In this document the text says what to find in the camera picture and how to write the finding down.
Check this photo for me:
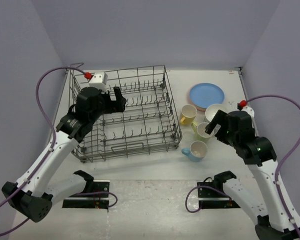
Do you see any white ceramic bowl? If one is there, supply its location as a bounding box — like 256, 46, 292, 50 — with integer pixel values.
205, 103, 229, 123

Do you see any yellow-green plastic cup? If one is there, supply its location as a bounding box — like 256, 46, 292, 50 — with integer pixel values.
191, 121, 214, 143

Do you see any blue plastic plate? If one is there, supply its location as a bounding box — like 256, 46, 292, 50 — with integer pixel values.
189, 83, 225, 109

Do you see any yellow ceramic mug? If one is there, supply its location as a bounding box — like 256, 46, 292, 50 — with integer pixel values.
180, 104, 197, 126

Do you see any grey wire dish rack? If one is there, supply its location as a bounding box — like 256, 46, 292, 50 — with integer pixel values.
71, 65, 182, 163

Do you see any blue plastic cup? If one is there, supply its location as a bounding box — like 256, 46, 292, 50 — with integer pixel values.
181, 140, 208, 162

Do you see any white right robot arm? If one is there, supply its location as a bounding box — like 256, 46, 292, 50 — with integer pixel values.
209, 110, 300, 240

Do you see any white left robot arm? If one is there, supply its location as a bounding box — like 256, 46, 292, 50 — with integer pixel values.
1, 86, 126, 223

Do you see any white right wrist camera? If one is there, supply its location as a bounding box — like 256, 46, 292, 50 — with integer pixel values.
238, 105, 255, 118

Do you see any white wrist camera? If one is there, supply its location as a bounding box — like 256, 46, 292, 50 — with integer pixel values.
88, 72, 108, 92
238, 105, 255, 118

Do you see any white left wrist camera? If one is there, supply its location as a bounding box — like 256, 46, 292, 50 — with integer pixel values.
88, 72, 108, 92

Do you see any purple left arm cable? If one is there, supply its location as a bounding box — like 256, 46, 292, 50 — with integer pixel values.
0, 66, 118, 238

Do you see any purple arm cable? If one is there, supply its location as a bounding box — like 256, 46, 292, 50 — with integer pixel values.
0, 66, 118, 238
184, 94, 300, 240

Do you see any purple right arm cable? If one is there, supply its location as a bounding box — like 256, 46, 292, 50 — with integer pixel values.
184, 94, 300, 240

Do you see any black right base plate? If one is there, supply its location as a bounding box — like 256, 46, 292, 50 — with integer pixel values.
198, 187, 240, 209

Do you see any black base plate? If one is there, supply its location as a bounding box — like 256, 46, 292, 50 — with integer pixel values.
62, 180, 110, 210
198, 187, 240, 209

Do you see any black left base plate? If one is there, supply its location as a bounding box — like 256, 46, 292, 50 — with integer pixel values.
62, 180, 110, 210

